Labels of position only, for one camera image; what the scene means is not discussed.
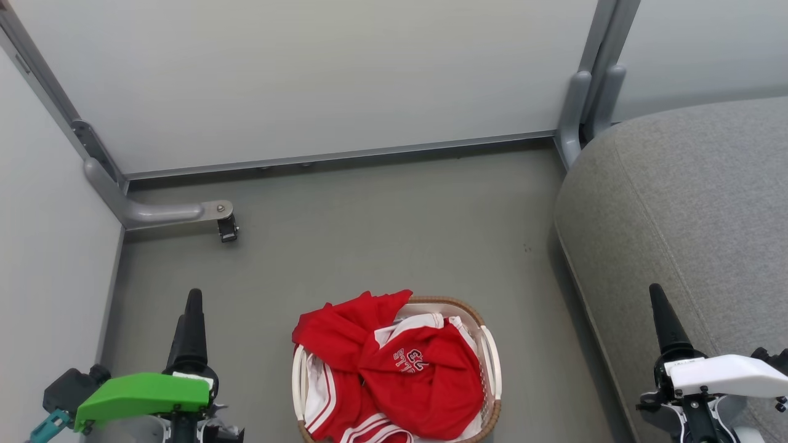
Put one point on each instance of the red printed jersey shirt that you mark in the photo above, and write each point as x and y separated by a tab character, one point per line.
418	381

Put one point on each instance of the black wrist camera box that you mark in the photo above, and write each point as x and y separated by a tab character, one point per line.
772	358
74	387

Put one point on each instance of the white wicker-rimmed laundry basket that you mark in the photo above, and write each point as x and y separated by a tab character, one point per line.
490	363

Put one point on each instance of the grey fabric sofa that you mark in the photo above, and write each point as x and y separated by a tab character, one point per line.
708	215

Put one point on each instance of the grey partition corner post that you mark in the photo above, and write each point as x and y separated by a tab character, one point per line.
591	92

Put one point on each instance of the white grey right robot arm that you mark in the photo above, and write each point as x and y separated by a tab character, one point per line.
671	423

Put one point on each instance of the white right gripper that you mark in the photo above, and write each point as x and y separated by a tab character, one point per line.
726	375

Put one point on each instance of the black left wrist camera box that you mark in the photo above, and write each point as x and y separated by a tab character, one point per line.
74	387

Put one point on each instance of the grey partition foot bracket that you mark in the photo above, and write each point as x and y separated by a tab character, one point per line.
154	212

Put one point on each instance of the red and white shorts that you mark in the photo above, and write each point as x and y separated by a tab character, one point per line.
326	400

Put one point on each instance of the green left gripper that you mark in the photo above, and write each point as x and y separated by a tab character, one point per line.
141	394

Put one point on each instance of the grey slanted partition post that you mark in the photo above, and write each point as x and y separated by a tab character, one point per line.
43	80

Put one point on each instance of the black caster wheel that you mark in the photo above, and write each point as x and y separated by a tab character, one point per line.
228	231

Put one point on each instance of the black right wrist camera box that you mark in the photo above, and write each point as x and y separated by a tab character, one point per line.
772	358

